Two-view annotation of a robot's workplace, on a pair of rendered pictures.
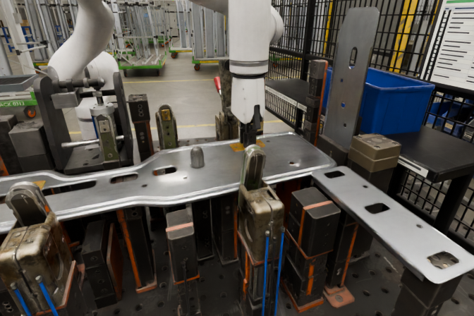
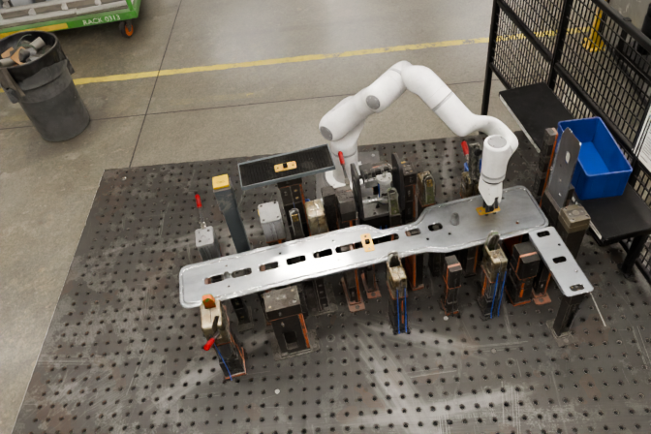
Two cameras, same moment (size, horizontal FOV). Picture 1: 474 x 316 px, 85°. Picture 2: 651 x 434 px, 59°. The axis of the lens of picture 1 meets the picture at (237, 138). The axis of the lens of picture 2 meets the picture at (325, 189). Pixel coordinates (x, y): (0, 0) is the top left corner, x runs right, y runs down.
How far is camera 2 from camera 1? 1.66 m
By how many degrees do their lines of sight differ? 24
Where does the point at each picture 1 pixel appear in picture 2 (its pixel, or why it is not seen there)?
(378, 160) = (573, 227)
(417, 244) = (569, 280)
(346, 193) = (545, 249)
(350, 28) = (567, 139)
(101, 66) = not seen: hidden behind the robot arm
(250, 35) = (495, 168)
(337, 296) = (540, 298)
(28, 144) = (348, 206)
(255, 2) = (500, 155)
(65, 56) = (339, 122)
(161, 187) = (438, 240)
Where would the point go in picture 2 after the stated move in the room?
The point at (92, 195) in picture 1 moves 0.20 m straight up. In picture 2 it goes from (402, 245) to (401, 209)
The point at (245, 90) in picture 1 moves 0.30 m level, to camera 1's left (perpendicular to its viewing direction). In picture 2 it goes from (489, 191) to (403, 189)
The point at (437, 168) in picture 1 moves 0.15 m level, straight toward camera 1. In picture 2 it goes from (606, 235) to (581, 260)
